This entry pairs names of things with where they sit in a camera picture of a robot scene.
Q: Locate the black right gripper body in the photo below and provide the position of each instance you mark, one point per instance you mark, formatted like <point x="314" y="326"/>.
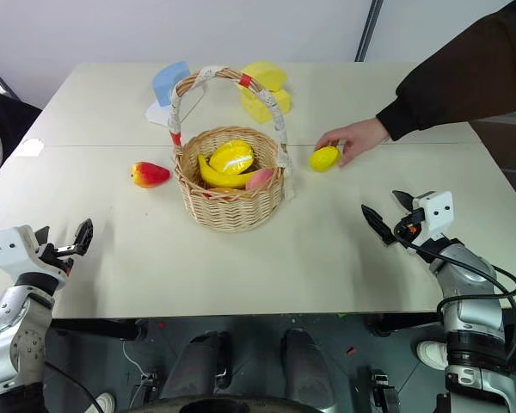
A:
<point x="410" y="227"/>

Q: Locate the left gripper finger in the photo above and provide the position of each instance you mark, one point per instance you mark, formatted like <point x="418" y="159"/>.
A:
<point x="42" y="235"/>
<point x="84" y="236"/>

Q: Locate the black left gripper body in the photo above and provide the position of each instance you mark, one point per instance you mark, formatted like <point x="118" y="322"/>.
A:
<point x="53" y="257"/>

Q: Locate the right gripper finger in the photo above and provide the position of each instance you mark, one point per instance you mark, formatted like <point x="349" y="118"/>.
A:
<point x="380" y="226"/>
<point x="405" y="201"/>

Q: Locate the yellow lemon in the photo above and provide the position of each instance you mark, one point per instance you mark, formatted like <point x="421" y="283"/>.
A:
<point x="323" y="160"/>

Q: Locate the dark brown sleeved forearm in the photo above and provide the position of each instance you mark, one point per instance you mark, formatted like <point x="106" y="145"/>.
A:
<point x="456" y="77"/>

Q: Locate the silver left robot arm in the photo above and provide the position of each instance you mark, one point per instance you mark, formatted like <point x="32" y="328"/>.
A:
<point x="21" y="327"/>

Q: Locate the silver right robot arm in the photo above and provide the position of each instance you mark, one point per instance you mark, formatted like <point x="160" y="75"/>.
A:
<point x="473" y="310"/>

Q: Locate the orange red fruit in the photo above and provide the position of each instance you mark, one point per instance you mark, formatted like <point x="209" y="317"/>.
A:
<point x="223" y="192"/>

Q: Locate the person's bare hand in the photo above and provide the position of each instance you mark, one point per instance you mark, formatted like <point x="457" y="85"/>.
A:
<point x="361" y="137"/>

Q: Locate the small white paper scrap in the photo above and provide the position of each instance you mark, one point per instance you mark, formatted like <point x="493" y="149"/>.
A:
<point x="28" y="147"/>

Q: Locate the red yellow mango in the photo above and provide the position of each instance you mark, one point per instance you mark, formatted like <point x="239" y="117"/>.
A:
<point x="150" y="175"/>

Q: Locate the dark jacket bystander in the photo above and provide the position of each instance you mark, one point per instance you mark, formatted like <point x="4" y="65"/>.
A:
<point x="4" y="129"/>

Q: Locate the white shoe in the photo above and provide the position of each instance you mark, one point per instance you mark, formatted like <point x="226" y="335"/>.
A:
<point x="432" y="353"/>
<point x="106" y="403"/>

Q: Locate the pink peach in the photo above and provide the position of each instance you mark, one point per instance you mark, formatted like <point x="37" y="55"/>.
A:
<point x="259" y="178"/>

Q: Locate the white paper sheet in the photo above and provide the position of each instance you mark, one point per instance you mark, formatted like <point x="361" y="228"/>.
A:
<point x="157" y="114"/>

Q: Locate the yellow banana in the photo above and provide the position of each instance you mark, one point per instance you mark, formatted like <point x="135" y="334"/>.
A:
<point x="215" y="176"/>

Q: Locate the dark rounded robot leg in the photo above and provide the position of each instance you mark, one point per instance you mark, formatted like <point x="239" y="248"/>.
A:
<point x="305" y="370"/>
<point x="195" y="365"/>

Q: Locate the yellow starfruit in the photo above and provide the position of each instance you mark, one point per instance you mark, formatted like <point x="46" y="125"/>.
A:
<point x="228" y="155"/>

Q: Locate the notched yellow foam block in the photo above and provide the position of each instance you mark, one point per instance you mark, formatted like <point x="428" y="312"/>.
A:
<point x="258" y="107"/>

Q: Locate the blue foam block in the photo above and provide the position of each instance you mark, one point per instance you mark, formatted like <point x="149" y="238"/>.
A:
<point x="167" y="84"/>

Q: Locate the rounded yellow foam block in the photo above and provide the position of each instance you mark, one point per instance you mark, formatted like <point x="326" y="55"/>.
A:
<point x="264" y="75"/>

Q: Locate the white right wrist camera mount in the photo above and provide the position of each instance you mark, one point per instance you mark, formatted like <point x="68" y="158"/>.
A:
<point x="438" y="211"/>

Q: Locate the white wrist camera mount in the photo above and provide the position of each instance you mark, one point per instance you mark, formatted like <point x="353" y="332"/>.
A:
<point x="438" y="211"/>
<point x="8" y="249"/>

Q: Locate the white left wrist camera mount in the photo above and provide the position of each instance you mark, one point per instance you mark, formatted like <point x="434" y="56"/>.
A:
<point x="8" y="249"/>

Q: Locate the black table frame bar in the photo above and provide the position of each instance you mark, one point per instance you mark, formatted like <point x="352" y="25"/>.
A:
<point x="99" y="329"/>
<point x="395" y="323"/>

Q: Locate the grey metal post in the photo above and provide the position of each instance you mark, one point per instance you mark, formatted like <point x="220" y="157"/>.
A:
<point x="369" y="30"/>

